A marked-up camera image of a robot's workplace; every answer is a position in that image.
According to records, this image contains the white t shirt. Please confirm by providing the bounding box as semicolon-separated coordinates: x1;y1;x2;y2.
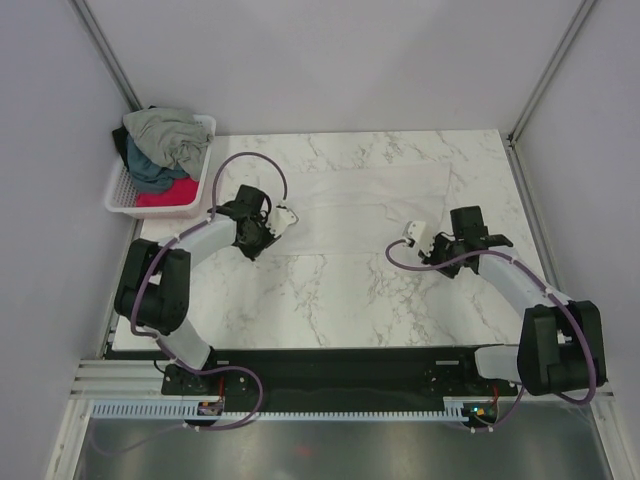
269;163;451;256

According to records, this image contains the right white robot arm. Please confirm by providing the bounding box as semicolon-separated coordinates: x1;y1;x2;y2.
406;206;606;405

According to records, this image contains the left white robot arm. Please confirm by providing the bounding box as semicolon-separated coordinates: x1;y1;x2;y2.
114;185;297;396

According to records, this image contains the red t shirt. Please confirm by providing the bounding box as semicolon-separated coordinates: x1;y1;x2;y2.
136;178;199;208

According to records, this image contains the teal t shirt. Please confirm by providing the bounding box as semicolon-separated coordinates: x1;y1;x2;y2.
126;136;189;193

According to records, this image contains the grey t shirt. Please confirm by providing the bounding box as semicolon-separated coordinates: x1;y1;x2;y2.
123;107;213;181

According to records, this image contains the white plastic basket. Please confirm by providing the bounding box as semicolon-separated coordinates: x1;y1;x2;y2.
104;107;216;219

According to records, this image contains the black t shirt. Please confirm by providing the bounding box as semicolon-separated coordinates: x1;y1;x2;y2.
111;106;163;165

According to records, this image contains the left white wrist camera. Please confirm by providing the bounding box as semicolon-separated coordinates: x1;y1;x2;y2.
266;204;299;237

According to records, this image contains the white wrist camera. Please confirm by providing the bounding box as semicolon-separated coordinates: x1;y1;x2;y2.
403;220;437;256
266;204;299;237

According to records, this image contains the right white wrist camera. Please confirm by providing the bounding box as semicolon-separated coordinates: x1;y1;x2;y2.
403;220;437;256

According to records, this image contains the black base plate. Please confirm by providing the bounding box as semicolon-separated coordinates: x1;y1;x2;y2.
161;347;517;416

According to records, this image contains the aluminium front rail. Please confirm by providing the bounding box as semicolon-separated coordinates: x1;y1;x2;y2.
69;357;616;401

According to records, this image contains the white slotted cable duct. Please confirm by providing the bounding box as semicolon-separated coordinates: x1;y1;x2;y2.
91;397;496;422

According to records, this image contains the right aluminium frame post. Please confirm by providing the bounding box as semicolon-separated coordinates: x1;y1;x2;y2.
504;0;600;149

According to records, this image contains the aluminium frame post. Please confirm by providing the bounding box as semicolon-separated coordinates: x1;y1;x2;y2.
68;0;142;111
504;0;600;149

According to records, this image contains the left aluminium frame post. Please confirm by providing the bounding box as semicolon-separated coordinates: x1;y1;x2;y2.
68;0;142;111

